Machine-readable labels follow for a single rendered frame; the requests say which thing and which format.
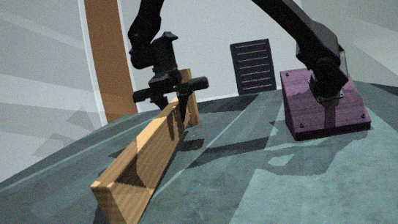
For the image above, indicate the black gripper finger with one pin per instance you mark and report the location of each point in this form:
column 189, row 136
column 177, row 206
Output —
column 183, row 98
column 162, row 103

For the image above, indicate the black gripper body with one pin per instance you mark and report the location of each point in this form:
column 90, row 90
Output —
column 183, row 88

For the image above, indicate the wooden post with slot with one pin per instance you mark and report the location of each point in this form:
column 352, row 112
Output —
column 191, row 103

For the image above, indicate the light wooden board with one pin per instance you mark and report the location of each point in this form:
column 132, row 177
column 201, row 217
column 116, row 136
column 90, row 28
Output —
column 124, row 189

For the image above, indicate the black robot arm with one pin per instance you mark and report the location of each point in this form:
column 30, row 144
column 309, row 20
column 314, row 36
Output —
column 317, row 47

